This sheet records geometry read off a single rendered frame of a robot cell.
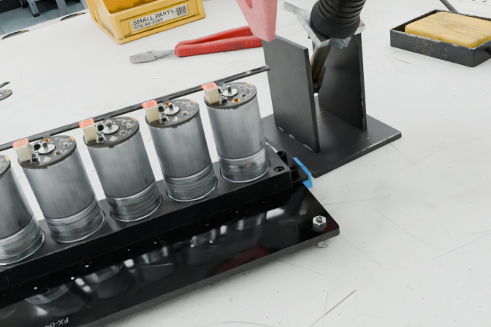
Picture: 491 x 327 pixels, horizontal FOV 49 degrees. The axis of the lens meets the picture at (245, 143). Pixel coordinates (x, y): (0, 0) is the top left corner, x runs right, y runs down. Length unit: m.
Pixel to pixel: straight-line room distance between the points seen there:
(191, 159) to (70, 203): 0.06
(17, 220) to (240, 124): 0.10
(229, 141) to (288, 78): 0.07
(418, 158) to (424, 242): 0.07
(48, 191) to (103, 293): 0.05
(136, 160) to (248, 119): 0.05
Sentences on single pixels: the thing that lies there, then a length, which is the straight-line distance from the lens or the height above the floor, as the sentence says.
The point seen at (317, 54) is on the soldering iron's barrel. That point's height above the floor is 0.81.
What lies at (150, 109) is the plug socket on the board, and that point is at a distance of 0.24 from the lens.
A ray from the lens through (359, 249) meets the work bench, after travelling 0.24.
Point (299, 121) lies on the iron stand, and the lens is 0.31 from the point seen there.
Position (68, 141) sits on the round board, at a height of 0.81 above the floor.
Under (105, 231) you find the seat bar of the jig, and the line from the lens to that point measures 0.25.
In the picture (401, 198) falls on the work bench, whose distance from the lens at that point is 0.27.
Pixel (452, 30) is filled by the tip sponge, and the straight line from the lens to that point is 0.43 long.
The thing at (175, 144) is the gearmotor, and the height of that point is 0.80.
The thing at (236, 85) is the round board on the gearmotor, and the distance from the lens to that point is 0.26.
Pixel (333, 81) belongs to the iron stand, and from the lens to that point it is 0.33.
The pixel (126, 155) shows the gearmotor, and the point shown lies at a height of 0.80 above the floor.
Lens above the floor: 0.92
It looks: 30 degrees down
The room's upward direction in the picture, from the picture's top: 11 degrees counter-clockwise
